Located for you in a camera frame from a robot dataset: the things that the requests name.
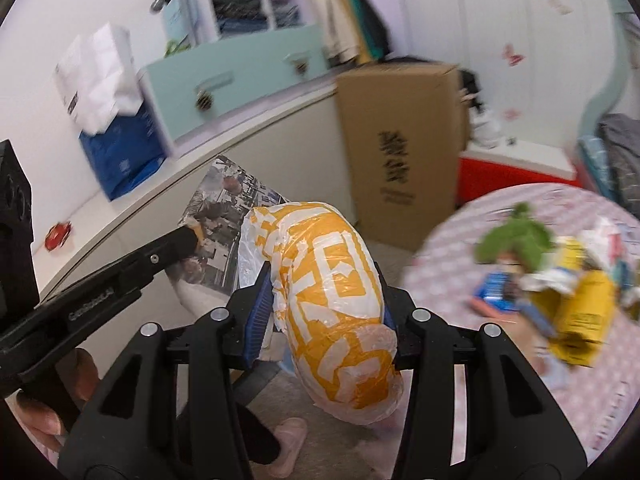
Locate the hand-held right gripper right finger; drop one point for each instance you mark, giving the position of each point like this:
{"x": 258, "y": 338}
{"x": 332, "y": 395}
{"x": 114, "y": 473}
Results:
{"x": 400, "y": 310}

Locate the yellow packet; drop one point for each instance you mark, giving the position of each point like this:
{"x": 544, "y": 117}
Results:
{"x": 585, "y": 315}

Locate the blue packet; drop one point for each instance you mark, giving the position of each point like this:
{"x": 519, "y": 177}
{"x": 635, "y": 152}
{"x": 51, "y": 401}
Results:
{"x": 492, "y": 290}

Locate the person's left hand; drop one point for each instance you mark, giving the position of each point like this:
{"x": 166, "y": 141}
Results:
{"x": 87, "y": 375}

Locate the green leaves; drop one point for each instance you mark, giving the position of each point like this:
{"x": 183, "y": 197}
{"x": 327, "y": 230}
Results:
{"x": 520, "y": 235}

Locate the grey blanket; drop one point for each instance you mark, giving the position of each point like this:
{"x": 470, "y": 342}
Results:
{"x": 622, "y": 160}

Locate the pink butterfly wall sticker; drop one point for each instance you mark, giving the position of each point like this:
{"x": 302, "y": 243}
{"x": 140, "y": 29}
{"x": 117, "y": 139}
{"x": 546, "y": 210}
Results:
{"x": 512, "y": 55}
{"x": 559, "y": 1}
{"x": 510, "y": 112}

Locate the small red object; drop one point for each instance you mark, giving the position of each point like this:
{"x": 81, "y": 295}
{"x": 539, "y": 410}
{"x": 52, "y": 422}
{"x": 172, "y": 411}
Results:
{"x": 57, "y": 236}

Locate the mint green bed headboard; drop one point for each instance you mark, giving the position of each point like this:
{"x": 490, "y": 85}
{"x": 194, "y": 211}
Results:
{"x": 607, "y": 85}

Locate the red and white bench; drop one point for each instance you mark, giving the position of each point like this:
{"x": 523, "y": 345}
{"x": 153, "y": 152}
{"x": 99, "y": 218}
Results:
{"x": 520, "y": 180}

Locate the blue patterned bedsheet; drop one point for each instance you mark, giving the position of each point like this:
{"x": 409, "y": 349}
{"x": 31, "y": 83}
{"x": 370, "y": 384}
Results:
{"x": 595, "y": 170}

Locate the white crumpled wrapper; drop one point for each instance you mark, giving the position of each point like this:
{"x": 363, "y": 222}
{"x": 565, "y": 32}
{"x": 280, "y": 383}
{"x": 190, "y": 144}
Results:
{"x": 550, "y": 280}

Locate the white curved cabinet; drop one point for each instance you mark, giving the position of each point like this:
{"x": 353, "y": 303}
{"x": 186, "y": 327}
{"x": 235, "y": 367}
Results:
{"x": 300, "y": 160}

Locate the printed magazine page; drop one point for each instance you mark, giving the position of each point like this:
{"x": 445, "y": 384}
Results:
{"x": 225, "y": 200}

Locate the brown cardboard box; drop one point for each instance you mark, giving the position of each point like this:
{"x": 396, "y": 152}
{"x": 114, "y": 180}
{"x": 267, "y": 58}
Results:
{"x": 395, "y": 160}

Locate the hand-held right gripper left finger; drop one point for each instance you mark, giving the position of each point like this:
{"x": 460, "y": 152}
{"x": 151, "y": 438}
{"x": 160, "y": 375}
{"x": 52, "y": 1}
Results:
{"x": 259, "y": 315}

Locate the white cubby shelf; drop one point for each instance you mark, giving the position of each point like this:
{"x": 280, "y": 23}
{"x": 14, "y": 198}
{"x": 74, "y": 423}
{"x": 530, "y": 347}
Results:
{"x": 197, "y": 5}

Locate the dark object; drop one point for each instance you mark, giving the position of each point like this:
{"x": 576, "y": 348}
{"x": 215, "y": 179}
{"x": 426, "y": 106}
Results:
{"x": 470, "y": 87}

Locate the white object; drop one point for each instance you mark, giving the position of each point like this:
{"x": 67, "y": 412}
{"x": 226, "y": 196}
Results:
{"x": 486, "y": 130}

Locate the mint green drawer cabinet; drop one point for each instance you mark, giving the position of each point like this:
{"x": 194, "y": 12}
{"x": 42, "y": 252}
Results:
{"x": 240, "y": 80}

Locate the white paper bag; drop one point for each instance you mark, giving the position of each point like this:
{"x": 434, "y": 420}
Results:
{"x": 95, "y": 75}

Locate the round table pink tablecloth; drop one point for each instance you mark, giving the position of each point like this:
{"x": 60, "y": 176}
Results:
{"x": 575, "y": 400}

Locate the white plastic wrapper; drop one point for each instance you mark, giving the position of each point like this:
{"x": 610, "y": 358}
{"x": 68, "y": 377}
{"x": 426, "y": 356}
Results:
{"x": 602, "y": 245}

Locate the orange and white plastic bag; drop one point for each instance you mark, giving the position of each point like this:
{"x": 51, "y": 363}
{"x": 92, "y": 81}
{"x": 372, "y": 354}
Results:
{"x": 330, "y": 285}

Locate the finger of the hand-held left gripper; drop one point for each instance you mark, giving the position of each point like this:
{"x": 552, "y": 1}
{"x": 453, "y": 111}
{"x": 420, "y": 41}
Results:
{"x": 125, "y": 275}

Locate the hanging beige garment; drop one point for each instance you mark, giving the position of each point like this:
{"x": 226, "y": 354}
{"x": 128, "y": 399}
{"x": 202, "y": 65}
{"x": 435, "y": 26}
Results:
{"x": 325, "y": 15}

